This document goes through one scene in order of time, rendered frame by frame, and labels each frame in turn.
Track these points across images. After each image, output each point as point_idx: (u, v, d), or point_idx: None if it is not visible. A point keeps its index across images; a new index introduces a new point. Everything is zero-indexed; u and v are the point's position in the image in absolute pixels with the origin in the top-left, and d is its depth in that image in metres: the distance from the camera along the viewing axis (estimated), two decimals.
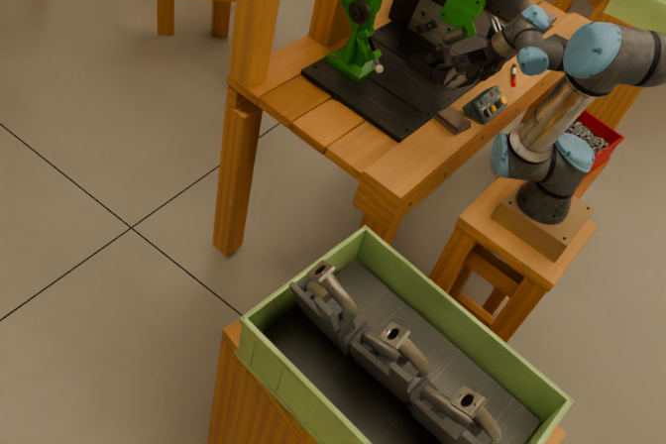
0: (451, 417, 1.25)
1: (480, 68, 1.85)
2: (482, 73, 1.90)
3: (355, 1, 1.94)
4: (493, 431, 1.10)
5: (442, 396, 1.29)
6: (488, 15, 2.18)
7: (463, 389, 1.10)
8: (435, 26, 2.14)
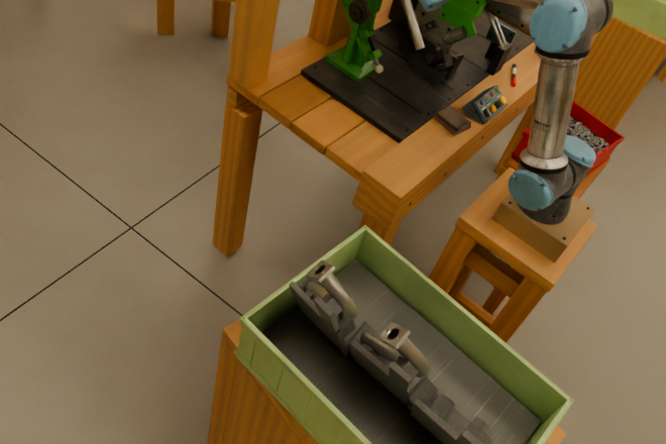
0: (414, 18, 2.01)
1: None
2: None
3: (355, 1, 1.94)
4: None
5: (417, 32, 1.99)
6: (488, 15, 2.18)
7: None
8: (435, 26, 2.14)
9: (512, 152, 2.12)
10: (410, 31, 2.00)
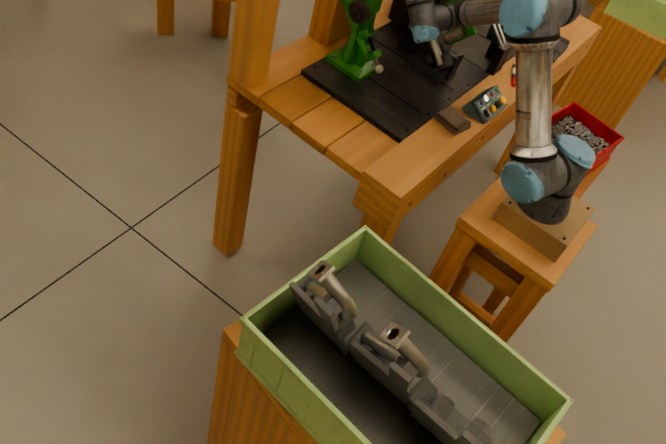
0: None
1: None
2: None
3: (355, 1, 1.94)
4: None
5: (437, 50, 2.13)
6: None
7: None
8: None
9: None
10: (431, 49, 2.14)
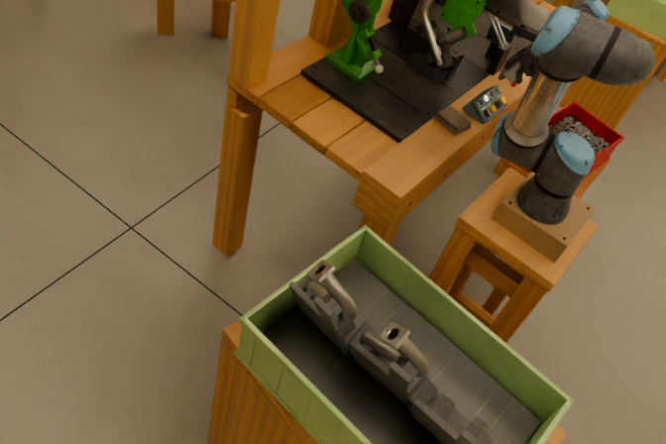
0: (435, 36, 2.14)
1: (528, 46, 1.88)
2: (529, 64, 1.89)
3: (355, 1, 1.94)
4: None
5: (437, 50, 2.13)
6: (488, 15, 2.18)
7: None
8: (435, 26, 2.14)
9: None
10: (431, 49, 2.14)
